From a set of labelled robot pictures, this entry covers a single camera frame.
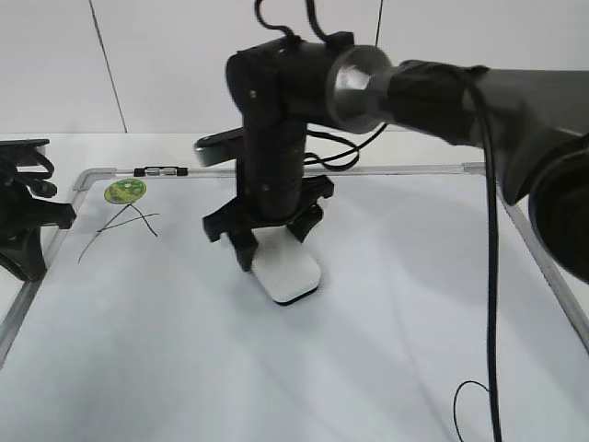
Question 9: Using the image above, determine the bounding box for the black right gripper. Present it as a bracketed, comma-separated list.
[202, 175, 334, 272]

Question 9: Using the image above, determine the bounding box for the white whiteboard eraser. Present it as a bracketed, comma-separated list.
[251, 227, 321, 306]

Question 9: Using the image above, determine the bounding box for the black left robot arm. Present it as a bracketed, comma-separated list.
[1, 138, 76, 282]

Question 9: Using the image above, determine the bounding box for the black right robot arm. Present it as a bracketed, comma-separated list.
[197, 34, 588, 279]

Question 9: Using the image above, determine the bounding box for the green round magnet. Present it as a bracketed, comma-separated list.
[104, 179, 147, 204]

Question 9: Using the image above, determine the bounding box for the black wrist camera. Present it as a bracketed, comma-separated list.
[193, 128, 244, 168]

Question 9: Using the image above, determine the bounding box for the whiteboard with aluminium frame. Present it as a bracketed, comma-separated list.
[0, 161, 589, 442]

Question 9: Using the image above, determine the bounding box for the black cable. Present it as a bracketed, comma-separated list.
[464, 68, 502, 442]

